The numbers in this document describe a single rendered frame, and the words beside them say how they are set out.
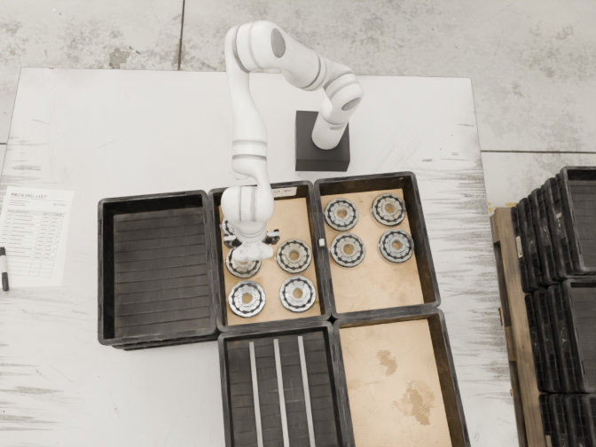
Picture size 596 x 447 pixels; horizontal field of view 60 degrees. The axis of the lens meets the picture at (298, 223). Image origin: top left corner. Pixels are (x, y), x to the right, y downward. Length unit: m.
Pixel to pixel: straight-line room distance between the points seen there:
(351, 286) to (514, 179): 1.45
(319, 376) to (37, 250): 0.95
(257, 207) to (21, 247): 0.99
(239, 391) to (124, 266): 0.48
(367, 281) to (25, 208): 1.10
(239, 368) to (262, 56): 0.83
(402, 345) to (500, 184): 1.40
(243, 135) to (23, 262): 0.98
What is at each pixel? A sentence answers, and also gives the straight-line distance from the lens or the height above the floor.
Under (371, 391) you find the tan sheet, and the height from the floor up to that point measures 0.83.
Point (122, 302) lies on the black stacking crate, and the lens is 1.53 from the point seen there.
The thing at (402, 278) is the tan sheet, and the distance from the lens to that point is 1.53.
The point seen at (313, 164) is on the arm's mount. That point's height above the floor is 0.76.
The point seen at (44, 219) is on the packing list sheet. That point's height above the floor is 0.70.
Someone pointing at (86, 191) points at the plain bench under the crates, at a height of 0.70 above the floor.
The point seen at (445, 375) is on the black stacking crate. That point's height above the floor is 0.89.
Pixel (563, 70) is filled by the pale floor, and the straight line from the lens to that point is 3.20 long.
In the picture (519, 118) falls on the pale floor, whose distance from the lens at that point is 2.93.
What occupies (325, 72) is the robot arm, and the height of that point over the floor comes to 1.26.
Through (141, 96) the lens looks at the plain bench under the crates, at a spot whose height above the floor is 0.70.
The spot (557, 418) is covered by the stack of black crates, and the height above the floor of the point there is 0.27.
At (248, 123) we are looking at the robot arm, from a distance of 1.02.
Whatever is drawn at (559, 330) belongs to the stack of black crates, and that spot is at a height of 0.38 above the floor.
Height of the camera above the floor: 2.28
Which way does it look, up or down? 72 degrees down
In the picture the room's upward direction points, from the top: 10 degrees clockwise
